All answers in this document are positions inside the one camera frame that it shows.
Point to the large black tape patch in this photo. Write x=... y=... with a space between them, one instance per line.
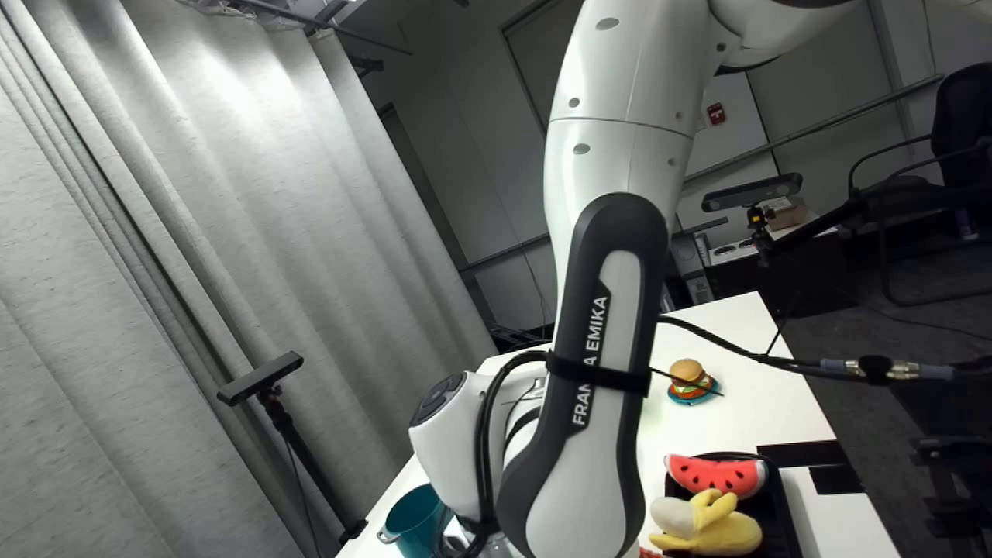
x=816 y=453

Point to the black office chair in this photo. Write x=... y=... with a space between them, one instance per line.
x=965 y=113

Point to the teal toy pot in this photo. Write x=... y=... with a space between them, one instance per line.
x=412 y=522

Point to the black plastic tray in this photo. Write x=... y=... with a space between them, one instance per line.
x=780 y=516

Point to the yellow banana plush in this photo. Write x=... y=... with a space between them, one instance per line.
x=715 y=529

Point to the grey door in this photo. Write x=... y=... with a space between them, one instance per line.
x=529 y=103

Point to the grey stereo camera bar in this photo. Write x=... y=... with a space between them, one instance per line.
x=749 y=191

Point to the grey pleated curtain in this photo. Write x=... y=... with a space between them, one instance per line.
x=126 y=258

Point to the small black tape patch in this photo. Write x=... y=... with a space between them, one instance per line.
x=841 y=477

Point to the toy burger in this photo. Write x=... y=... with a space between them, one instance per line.
x=686 y=376

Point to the red watermelon slice plush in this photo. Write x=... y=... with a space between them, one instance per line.
x=716 y=474

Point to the black tripod stand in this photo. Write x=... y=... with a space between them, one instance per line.
x=304 y=465

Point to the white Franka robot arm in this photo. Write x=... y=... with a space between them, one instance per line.
x=610 y=155

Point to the red wall sign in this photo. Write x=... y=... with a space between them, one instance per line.
x=715 y=113

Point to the small teal toy plate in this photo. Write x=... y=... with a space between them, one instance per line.
x=712 y=396

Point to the black cabinet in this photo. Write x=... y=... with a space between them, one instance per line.
x=808 y=273

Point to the black flat bar on stand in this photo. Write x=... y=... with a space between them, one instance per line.
x=262 y=376

